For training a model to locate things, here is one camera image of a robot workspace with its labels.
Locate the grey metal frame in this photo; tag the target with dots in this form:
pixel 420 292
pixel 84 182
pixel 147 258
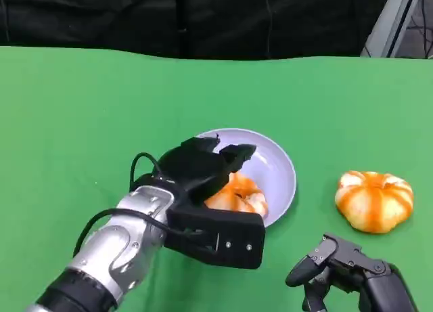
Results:
pixel 392 24

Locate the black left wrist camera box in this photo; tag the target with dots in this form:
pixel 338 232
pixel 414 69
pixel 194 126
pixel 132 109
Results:
pixel 233 237

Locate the green table cloth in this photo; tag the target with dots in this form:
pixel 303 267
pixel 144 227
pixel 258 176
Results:
pixel 84 105

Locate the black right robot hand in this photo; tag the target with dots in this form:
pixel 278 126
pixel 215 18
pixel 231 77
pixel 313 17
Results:
pixel 379 285

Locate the lilac plate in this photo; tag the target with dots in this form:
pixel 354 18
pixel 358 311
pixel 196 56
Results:
pixel 274 176

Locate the black backdrop curtain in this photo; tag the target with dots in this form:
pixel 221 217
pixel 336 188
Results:
pixel 169 21

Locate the orange white toy bread roll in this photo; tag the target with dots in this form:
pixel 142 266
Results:
pixel 372 203
pixel 240 193

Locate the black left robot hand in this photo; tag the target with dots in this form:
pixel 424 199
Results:
pixel 193 170

